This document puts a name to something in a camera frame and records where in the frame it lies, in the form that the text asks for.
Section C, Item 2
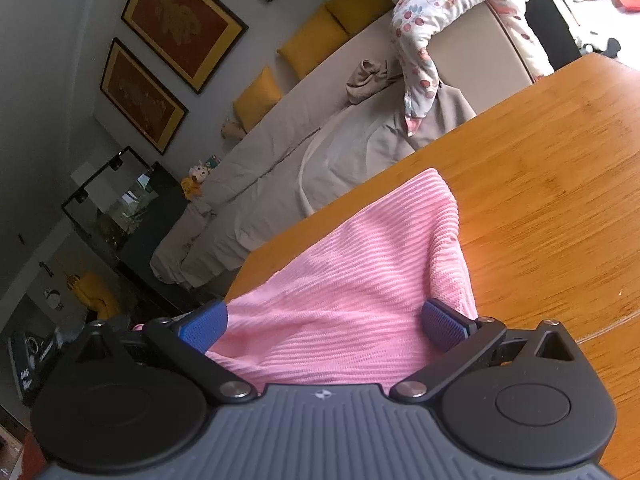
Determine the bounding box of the yellow cushion far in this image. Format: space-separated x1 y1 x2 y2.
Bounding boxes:
326 0 393 36

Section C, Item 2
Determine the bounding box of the yellow cushion near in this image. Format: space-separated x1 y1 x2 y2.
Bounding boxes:
232 65 282 132

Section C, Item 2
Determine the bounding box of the pink knit sweater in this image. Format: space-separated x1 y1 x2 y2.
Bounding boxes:
133 167 481 395

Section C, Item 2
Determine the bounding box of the small plush toy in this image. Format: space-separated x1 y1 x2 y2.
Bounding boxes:
180 162 210 200

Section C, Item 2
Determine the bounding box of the yellow cushion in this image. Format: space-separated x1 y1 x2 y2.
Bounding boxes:
326 0 393 36
232 65 282 132
278 6 349 80

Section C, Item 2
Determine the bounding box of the upper framed red picture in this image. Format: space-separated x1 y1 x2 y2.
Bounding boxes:
122 0 247 93

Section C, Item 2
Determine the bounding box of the glass fish tank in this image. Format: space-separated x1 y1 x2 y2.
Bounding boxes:
61 146 186 275

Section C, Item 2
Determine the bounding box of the yellow object on floor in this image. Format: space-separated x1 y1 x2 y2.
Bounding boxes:
66 272 124 320

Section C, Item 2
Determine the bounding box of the yellow cushion middle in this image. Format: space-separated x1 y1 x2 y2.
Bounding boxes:
278 6 349 80

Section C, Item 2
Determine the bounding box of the framed red picture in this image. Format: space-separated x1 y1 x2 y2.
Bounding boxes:
100 37 189 155
122 0 247 93

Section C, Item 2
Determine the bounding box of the beige sofa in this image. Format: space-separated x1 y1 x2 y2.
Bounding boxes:
150 4 533 289

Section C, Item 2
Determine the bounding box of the lower framed red picture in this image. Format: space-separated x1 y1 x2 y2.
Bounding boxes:
100 37 189 155

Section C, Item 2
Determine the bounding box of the crumpled beige cloth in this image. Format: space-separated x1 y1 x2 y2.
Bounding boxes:
346 58 402 105

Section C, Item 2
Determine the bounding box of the floral blanket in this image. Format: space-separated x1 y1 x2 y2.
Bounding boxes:
390 0 553 136

